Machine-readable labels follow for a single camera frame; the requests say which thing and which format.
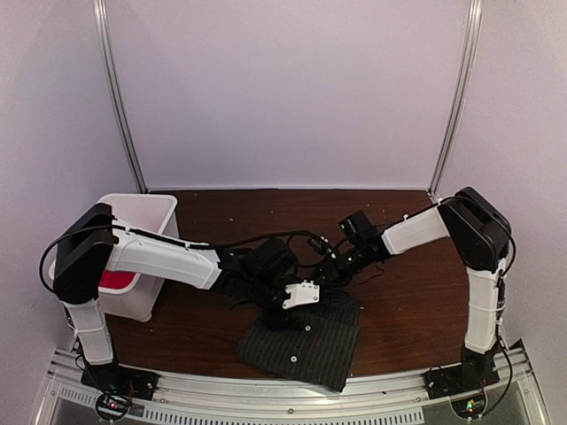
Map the dark pinstriped shirt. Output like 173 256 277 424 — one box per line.
237 289 361 392

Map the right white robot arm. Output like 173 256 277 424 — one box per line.
309 187 517 391

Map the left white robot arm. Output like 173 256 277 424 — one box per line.
42 203 320 393

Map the white plastic laundry bin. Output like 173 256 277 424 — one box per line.
52 194 185 329

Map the red garment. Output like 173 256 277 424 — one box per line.
99 271 136 290

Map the left round circuit board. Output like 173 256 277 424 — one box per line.
94 392 132 421

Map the round circuit board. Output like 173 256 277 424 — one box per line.
94 392 132 421
451 393 486 420

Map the right round circuit board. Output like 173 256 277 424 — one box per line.
451 393 486 420

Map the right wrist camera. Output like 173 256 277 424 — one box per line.
307 236 336 258

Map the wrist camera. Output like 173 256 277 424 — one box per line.
282 281 320 310
307 236 336 258

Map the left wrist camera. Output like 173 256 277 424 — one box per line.
282 281 320 310

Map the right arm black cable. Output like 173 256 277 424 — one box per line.
283 232 320 271

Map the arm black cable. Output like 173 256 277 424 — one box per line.
283 232 320 271
38 228 320 302

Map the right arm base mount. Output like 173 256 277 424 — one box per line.
423 346 500 399

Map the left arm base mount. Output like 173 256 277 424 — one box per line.
81 359 159 400

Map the front aluminium rail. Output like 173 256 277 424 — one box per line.
32 349 550 424

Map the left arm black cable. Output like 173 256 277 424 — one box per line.
38 228 320 302

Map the right aluminium frame post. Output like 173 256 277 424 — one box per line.
427 0 483 202

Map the aluminium frame post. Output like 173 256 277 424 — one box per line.
92 0 149 194
427 0 483 202

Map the left aluminium frame post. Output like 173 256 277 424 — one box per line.
92 0 149 194

